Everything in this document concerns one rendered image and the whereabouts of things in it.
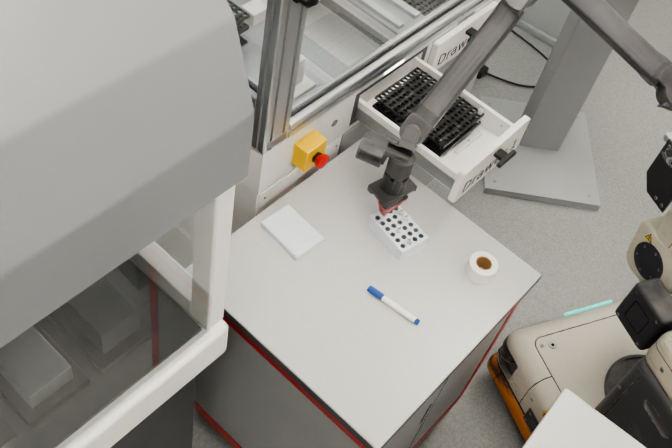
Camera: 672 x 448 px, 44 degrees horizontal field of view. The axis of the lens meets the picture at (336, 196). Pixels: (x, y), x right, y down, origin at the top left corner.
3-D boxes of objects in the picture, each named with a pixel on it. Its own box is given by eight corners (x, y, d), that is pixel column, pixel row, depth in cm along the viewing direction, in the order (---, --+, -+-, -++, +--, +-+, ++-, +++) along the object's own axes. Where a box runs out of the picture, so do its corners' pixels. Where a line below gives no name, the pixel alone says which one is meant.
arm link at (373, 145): (422, 127, 180) (425, 128, 188) (373, 107, 181) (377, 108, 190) (400, 179, 181) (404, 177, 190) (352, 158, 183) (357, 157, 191)
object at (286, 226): (323, 242, 197) (324, 238, 196) (296, 261, 192) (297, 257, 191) (287, 208, 202) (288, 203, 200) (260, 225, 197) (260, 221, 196)
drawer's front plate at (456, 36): (488, 32, 246) (499, 2, 238) (429, 75, 230) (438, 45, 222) (483, 29, 247) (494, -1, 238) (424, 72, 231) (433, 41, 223)
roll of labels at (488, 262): (459, 275, 197) (464, 265, 194) (472, 255, 201) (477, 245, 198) (486, 290, 195) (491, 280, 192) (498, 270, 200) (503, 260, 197)
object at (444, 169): (510, 141, 217) (517, 125, 212) (452, 192, 203) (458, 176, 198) (393, 58, 230) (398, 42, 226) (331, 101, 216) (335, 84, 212)
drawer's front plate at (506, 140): (517, 146, 218) (531, 117, 210) (452, 204, 203) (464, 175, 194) (512, 142, 219) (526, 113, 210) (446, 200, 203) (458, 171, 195)
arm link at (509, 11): (543, -13, 173) (540, -4, 184) (521, -30, 174) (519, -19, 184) (413, 150, 180) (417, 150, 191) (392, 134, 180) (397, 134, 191)
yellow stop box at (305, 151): (326, 160, 202) (330, 140, 197) (305, 175, 199) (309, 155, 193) (310, 148, 204) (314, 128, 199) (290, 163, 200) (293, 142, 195)
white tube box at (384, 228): (425, 246, 201) (429, 237, 198) (398, 261, 197) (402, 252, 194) (393, 211, 206) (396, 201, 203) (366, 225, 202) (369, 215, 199)
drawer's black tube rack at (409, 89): (477, 131, 217) (484, 113, 212) (436, 164, 208) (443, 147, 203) (412, 84, 225) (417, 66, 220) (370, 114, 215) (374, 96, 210)
